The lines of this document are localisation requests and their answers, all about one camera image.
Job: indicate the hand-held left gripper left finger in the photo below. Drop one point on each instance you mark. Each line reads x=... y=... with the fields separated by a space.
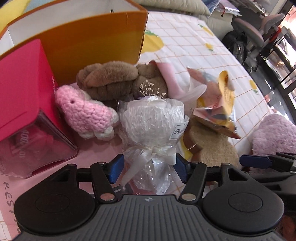
x=116 y=167

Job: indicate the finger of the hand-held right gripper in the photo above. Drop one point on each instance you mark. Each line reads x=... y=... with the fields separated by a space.
x=253 y=160
x=279 y=182

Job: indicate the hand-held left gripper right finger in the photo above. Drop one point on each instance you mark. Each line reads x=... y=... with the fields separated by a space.
x=181 y=168

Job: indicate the white flower bouquet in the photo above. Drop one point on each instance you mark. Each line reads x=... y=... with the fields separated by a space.
x=150 y=120

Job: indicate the pink crochet toy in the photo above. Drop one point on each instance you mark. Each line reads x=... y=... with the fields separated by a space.
x=85 y=111

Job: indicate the yellow snack packet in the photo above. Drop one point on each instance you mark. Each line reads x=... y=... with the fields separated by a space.
x=225 y=92

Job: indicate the brown braided plush toy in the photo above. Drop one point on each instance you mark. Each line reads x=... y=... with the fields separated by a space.
x=104 y=76

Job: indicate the brown bear pink-wrapped bouquet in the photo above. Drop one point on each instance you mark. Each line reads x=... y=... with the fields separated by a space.
x=150 y=71

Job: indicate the orange cardboard box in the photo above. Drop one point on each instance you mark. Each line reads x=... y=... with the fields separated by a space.
x=92 y=41

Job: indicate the pink printed mat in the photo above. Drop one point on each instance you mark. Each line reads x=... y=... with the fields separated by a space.
x=87 y=153

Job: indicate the purple fluffy cushion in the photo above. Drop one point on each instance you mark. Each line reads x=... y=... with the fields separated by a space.
x=272 y=134

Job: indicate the dark glass table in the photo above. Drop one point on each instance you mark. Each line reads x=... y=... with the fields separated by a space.
x=284 y=69

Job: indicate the black backpack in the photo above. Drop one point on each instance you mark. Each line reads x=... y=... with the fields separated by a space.
x=235 y=46

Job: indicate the lemon print checked tablecloth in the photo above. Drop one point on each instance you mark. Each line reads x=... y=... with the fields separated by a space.
x=185 y=46

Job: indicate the red box with clear window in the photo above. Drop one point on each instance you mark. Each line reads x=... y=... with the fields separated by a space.
x=23 y=88

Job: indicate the grey office chair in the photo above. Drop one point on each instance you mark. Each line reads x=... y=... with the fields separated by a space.
x=254 y=34

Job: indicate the beige sofa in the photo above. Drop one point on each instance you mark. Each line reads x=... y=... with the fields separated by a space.
x=217 y=25

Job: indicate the beige pillow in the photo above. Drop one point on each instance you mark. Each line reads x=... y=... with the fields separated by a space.
x=175 y=5

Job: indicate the blue pillow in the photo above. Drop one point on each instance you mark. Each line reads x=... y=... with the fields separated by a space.
x=41 y=2

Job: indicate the yellow pillow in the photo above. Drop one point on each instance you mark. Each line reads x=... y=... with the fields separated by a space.
x=9 y=14

